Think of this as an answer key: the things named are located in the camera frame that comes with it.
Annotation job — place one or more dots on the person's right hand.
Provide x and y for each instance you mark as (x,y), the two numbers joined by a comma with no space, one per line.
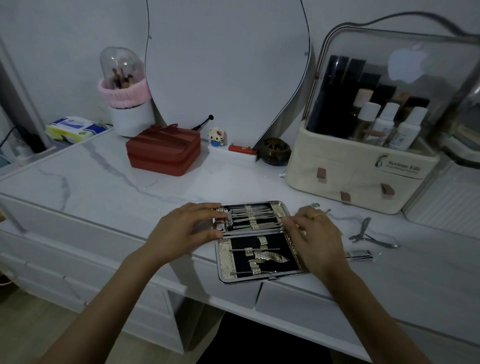
(318,243)

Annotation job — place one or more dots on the person's left hand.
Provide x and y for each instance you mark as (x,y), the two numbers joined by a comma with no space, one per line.
(180,232)

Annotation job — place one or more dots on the small silver nail clipper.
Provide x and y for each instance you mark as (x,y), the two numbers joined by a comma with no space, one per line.
(221,221)

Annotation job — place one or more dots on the large nail clipper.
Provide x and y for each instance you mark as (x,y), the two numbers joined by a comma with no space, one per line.
(360,255)

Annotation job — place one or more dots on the ornate silver nail clipper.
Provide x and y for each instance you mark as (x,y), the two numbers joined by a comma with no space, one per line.
(270,257)

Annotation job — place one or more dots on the silver cuticle nipper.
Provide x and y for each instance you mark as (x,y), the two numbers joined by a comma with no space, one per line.
(366,225)

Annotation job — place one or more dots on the manicure set case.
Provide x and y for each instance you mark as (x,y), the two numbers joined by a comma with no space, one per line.
(225,258)

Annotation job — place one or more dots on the person's right forearm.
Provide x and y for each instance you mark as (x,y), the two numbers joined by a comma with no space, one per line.
(367,322)

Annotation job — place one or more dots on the red jewelry box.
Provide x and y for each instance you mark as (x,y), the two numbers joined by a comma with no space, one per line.
(163,150)

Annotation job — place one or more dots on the white ribbed storage box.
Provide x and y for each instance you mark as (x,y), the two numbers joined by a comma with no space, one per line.
(450,202)

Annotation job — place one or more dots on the cream cosmetic organizer clear lid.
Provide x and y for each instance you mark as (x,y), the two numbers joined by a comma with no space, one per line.
(345,176)

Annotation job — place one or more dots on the white mirror base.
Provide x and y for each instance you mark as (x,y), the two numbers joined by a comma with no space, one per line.
(232,156)

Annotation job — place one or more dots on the dark round incense burner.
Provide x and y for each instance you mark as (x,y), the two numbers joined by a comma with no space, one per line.
(275,152)

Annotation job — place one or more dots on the white cat figurine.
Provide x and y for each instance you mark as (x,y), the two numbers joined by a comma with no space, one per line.
(216,135)

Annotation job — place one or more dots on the white side cabinet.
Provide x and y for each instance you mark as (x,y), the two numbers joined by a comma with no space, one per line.
(75,262)

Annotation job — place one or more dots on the black ball-tipped stick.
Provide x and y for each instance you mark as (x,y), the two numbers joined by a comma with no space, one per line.
(204,122)

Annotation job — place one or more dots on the white brush holder clear dome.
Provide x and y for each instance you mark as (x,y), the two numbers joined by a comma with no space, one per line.
(133,122)

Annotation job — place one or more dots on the clear bottle white cap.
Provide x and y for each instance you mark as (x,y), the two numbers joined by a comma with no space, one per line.
(366,116)

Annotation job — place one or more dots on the slim white lotion bottle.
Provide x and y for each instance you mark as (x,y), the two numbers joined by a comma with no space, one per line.
(385,122)

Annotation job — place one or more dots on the wide white lotion bottle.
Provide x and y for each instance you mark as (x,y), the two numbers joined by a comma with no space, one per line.
(408,129)

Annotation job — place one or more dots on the pink knitted headband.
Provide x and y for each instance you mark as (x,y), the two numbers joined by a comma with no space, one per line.
(125,95)

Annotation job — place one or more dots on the blue yellow tissue packet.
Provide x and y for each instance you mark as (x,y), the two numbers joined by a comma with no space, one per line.
(73,129)

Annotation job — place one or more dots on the pink capped bottle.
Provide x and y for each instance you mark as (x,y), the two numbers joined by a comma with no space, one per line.
(362,96)

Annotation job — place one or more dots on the bunch of makeup brushes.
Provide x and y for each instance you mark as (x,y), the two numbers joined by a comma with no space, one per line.
(122,79)

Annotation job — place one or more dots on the heart-shaped white mirror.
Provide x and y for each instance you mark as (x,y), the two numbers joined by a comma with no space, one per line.
(228,67)

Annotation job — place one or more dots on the black plug adapter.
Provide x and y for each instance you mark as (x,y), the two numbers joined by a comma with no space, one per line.
(32,140)

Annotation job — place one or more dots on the white stacked tray organizer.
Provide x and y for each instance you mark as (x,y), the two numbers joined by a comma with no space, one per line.
(465,138)

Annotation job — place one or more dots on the grey framed panel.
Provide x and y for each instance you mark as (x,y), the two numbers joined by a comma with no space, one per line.
(18,108)

